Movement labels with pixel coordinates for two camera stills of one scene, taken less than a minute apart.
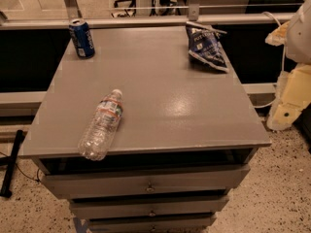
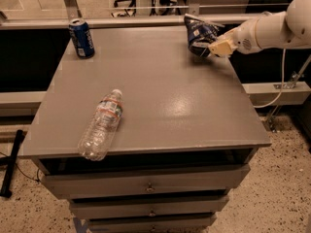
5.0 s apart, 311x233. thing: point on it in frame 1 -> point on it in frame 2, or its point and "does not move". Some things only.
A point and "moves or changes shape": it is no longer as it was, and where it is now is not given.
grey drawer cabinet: x=182 y=148 does not move
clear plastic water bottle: x=95 y=142 does not move
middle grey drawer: x=149 y=208 does not move
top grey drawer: x=145 y=181 does not move
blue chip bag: x=203 y=45 moves or changes shape
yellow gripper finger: x=282 y=116 -> x=223 y=48
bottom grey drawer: x=184 y=224 does not move
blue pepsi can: x=83 y=39 does not move
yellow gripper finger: x=278 y=37 -> x=228 y=35
